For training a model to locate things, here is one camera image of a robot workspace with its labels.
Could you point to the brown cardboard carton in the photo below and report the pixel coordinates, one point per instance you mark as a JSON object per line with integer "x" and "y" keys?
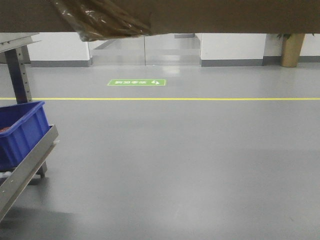
{"x": 110, "y": 19}

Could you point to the grey metal shelf rack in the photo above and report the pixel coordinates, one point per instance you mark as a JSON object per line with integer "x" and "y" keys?
{"x": 12, "y": 185}

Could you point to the green floor sign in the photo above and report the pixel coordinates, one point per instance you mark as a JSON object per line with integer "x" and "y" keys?
{"x": 137, "y": 82}

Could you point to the glass double door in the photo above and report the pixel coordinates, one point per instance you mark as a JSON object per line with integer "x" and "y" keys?
{"x": 160, "y": 50}

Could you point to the blue bin on rack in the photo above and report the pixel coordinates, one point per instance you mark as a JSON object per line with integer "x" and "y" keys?
{"x": 24, "y": 126}

